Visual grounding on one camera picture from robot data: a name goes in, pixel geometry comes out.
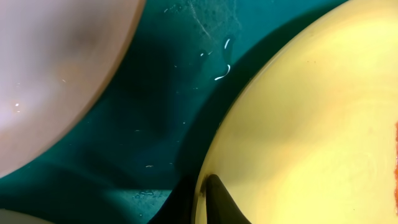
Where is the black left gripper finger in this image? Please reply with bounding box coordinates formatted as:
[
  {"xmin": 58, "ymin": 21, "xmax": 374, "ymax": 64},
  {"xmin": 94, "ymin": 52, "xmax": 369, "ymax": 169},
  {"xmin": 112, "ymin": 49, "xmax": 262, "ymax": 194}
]
[{"xmin": 205, "ymin": 174, "xmax": 251, "ymax": 224}]

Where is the yellow round plate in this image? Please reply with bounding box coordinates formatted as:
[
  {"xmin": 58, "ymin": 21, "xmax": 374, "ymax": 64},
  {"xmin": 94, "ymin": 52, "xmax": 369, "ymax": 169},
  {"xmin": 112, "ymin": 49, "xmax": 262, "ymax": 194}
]
[{"xmin": 192, "ymin": 0, "xmax": 397, "ymax": 224}]

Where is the blue plastic tray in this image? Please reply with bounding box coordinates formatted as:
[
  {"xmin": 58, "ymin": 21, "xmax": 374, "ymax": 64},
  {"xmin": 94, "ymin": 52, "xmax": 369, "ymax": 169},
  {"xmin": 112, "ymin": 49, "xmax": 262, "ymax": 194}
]
[{"xmin": 1, "ymin": 0, "xmax": 341, "ymax": 223}]

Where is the white plate with red stain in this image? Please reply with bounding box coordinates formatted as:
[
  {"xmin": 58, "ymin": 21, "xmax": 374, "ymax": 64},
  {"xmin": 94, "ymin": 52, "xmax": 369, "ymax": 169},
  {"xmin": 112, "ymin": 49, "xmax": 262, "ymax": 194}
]
[{"xmin": 1, "ymin": 0, "xmax": 145, "ymax": 176}]

